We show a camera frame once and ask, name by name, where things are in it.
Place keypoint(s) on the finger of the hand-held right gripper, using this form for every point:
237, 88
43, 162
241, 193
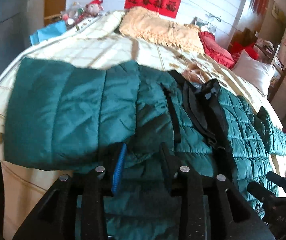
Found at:
280, 179
259, 192

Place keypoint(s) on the red wall banner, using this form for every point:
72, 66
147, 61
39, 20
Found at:
153, 2

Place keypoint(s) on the red heart-shaped pillow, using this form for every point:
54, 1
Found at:
215, 50

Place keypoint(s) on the white pillow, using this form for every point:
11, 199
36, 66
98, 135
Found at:
254, 72

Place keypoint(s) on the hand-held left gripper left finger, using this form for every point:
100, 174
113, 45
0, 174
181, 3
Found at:
119, 172

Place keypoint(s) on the dark wooden chair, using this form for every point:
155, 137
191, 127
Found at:
282, 77

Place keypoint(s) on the framed photo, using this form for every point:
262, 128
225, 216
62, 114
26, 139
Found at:
205, 25

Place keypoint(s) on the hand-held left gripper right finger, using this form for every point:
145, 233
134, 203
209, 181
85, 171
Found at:
167, 172

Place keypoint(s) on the grey wardrobe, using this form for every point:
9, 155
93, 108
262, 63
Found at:
7, 25

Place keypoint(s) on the green puffer jacket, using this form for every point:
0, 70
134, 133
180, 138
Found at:
70, 110

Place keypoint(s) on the bed with floral checked sheet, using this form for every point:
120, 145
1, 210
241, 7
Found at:
83, 47

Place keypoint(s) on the cluttered bedside table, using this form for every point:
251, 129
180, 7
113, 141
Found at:
267, 48

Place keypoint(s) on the red cloth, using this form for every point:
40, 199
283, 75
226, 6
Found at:
243, 50

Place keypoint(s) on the pile of wrapped toys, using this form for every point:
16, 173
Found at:
73, 13

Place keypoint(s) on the stuffed doll with red hat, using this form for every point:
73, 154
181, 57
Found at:
94, 7

